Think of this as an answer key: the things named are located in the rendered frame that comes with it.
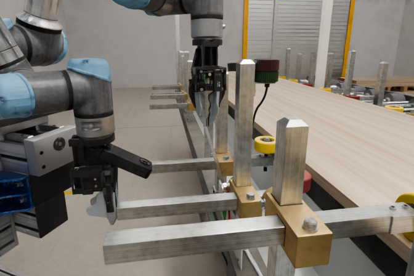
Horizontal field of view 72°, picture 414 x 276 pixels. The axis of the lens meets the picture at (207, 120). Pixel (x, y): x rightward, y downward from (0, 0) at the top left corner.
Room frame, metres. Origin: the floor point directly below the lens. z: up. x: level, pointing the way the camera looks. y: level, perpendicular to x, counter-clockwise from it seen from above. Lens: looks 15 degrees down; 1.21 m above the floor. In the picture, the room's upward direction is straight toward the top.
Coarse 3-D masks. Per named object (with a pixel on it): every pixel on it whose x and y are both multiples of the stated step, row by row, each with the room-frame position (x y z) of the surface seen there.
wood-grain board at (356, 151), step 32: (256, 96) 1.71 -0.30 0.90; (288, 96) 1.71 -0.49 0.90; (320, 96) 1.71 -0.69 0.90; (256, 128) 1.11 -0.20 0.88; (320, 128) 1.03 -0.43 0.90; (352, 128) 1.03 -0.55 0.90; (384, 128) 1.03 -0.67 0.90; (320, 160) 0.72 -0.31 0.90; (352, 160) 0.72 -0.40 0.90; (384, 160) 0.72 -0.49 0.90; (352, 192) 0.55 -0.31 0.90; (384, 192) 0.55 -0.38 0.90
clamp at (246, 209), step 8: (232, 184) 0.64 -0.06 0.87; (240, 192) 0.60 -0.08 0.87; (256, 192) 0.60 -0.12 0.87; (240, 200) 0.57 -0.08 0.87; (248, 200) 0.57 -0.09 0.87; (256, 200) 0.57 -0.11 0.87; (240, 208) 0.57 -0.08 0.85; (248, 208) 0.56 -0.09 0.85; (256, 208) 0.57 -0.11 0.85; (240, 216) 0.56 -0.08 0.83; (248, 216) 0.56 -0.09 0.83; (256, 216) 0.57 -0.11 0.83
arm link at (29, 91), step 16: (0, 80) 0.45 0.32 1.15; (16, 80) 0.46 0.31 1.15; (32, 80) 0.47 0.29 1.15; (48, 80) 0.49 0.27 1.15; (64, 80) 0.50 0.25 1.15; (0, 96) 0.44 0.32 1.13; (16, 96) 0.45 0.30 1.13; (32, 96) 0.46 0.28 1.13; (48, 96) 0.48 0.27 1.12; (64, 96) 0.49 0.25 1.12; (0, 112) 0.44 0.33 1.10; (16, 112) 0.45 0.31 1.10; (32, 112) 0.47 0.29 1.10; (48, 112) 0.49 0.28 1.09
